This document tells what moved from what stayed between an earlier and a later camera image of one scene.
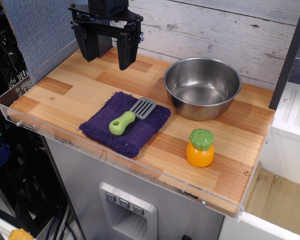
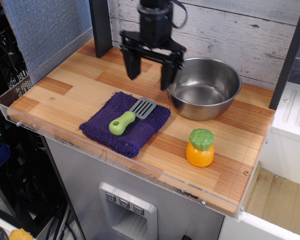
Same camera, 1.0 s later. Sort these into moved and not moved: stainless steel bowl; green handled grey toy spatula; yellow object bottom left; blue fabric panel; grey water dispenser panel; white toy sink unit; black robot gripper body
Moved: black robot gripper body
Not moved: blue fabric panel; stainless steel bowl; yellow object bottom left; grey water dispenser panel; green handled grey toy spatula; white toy sink unit
